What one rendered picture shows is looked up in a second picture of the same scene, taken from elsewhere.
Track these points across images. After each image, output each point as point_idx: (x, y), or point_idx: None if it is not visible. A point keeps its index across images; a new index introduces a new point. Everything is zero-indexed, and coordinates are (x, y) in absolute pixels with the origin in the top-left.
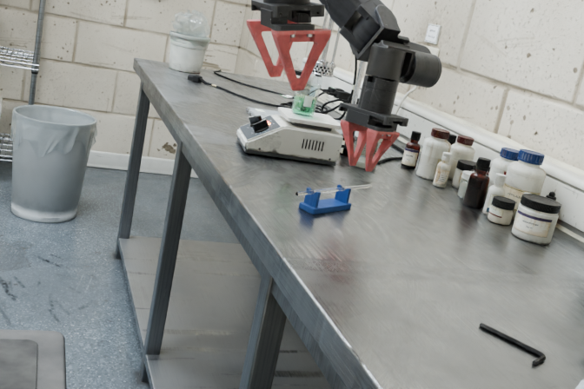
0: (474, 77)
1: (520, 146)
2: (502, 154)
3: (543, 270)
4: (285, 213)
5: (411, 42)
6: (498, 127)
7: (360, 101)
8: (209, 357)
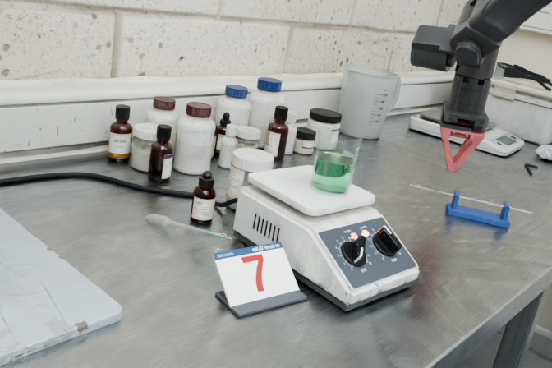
0: (35, 6)
1: (163, 79)
2: (244, 95)
3: (393, 150)
4: (535, 232)
5: (441, 27)
6: (112, 68)
7: (483, 107)
8: None
